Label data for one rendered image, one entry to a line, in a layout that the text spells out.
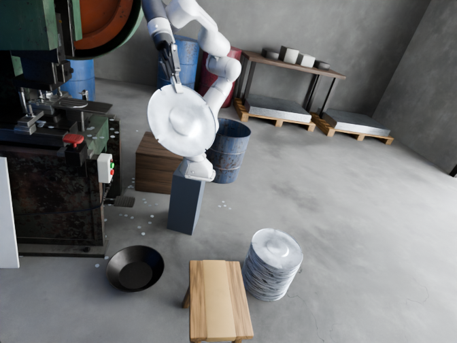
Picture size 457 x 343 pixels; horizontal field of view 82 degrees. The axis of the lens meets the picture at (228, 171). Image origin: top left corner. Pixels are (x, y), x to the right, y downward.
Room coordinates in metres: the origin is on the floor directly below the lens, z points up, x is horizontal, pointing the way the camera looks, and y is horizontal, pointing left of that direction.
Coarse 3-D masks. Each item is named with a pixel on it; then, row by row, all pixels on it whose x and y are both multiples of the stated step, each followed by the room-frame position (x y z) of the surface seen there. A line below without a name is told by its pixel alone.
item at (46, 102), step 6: (42, 96) 1.22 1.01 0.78; (48, 96) 1.24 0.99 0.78; (54, 96) 1.26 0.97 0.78; (60, 96) 1.27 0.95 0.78; (42, 102) 1.15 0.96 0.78; (48, 102) 1.17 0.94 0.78; (54, 102) 1.18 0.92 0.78; (36, 108) 1.12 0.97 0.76; (42, 108) 1.12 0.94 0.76; (48, 108) 1.13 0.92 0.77; (54, 108) 1.17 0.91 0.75
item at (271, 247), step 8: (256, 232) 1.15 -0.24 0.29; (264, 232) 1.17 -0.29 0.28; (272, 232) 1.19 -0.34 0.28; (280, 232) 1.21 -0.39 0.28; (256, 240) 1.09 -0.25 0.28; (264, 240) 1.11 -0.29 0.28; (272, 240) 1.11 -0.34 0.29; (280, 240) 1.14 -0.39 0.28; (288, 240) 1.15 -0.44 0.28; (256, 248) 1.03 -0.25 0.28; (264, 248) 1.04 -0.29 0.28; (272, 248) 1.05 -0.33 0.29; (280, 248) 1.07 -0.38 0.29; (288, 248) 1.09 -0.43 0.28; (296, 248) 1.10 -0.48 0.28; (264, 256) 0.99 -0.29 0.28; (272, 256) 1.00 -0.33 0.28; (280, 256) 1.01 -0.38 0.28; (288, 256) 1.03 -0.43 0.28; (296, 256) 1.04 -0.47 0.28; (272, 264) 0.95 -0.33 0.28; (280, 264) 0.96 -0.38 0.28; (288, 264) 0.97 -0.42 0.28; (296, 264) 0.99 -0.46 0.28
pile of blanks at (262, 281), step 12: (252, 252) 1.02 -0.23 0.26; (252, 264) 0.99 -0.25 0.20; (264, 264) 0.95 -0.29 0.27; (252, 276) 0.97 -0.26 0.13; (264, 276) 0.94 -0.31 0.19; (276, 276) 0.94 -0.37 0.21; (288, 276) 0.95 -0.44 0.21; (252, 288) 0.95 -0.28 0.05; (264, 288) 0.93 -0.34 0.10; (276, 288) 0.93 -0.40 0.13; (264, 300) 0.93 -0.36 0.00
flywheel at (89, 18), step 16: (80, 0) 1.57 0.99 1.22; (96, 0) 1.59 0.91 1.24; (112, 0) 1.61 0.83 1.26; (128, 0) 1.60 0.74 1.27; (96, 16) 1.59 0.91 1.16; (112, 16) 1.60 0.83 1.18; (128, 16) 1.60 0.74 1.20; (96, 32) 1.57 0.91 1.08; (112, 32) 1.58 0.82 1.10; (80, 48) 1.53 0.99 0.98
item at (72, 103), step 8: (56, 104) 1.17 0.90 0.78; (64, 104) 1.17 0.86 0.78; (72, 104) 1.20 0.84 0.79; (80, 104) 1.22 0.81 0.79; (88, 104) 1.26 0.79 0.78; (96, 104) 1.28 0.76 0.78; (104, 104) 1.30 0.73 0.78; (72, 112) 1.18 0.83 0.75; (80, 112) 1.19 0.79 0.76; (88, 112) 1.18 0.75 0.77; (96, 112) 1.19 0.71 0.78; (104, 112) 1.20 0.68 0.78; (80, 120) 1.19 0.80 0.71; (88, 120) 1.27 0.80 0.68; (80, 128) 1.19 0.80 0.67
